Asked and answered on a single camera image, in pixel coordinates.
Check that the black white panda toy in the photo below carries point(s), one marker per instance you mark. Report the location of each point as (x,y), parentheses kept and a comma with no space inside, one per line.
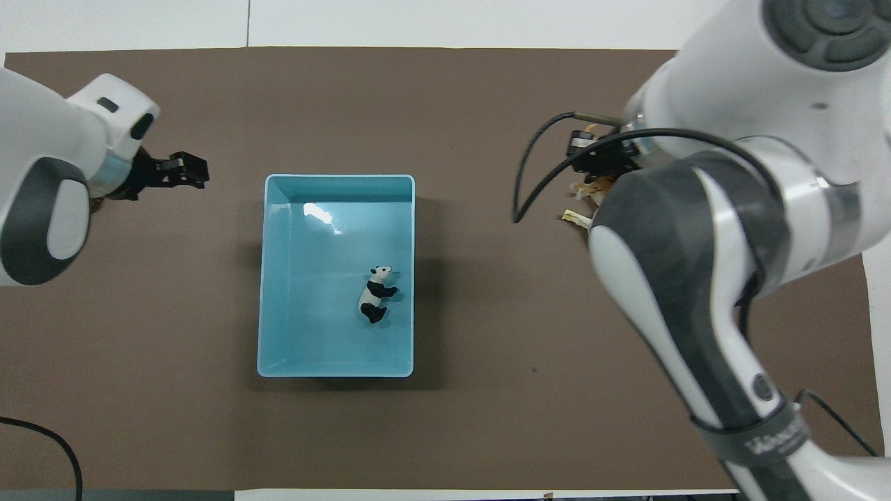
(376,296)

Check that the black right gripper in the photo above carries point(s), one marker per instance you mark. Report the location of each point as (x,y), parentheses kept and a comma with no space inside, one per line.
(612,156)

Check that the brown table mat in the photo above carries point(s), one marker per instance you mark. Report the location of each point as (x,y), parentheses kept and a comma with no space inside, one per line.
(487,313)

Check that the light blue storage box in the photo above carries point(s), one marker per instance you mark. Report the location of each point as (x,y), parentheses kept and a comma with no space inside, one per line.
(327,313)

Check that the orange tiger toy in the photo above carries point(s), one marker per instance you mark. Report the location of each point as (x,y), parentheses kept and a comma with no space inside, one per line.
(598,189)

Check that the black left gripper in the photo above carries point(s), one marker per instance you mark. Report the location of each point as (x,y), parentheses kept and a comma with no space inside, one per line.
(150,177)

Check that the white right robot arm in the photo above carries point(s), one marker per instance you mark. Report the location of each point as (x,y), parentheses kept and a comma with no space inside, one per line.
(731,209)

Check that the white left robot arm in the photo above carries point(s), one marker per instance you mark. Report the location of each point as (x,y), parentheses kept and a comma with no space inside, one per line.
(42,174)

